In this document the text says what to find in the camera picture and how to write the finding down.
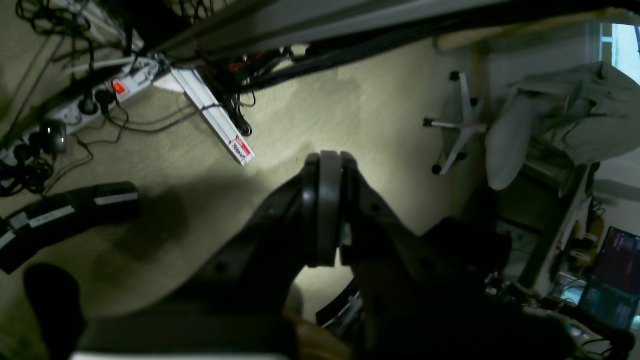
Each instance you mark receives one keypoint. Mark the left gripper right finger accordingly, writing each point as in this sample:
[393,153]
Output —
[419,304]

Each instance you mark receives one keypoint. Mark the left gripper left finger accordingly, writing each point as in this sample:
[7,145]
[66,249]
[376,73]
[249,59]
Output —
[235,301]

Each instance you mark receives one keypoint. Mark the computer monitor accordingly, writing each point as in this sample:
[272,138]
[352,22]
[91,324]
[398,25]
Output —
[612,292]

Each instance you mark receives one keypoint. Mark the white office chair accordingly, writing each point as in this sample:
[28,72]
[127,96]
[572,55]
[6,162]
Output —
[578,116]

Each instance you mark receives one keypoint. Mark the grey power strip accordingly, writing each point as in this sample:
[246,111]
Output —
[113,81]

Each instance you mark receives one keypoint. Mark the white aluminium rail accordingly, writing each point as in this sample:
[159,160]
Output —
[214,115]

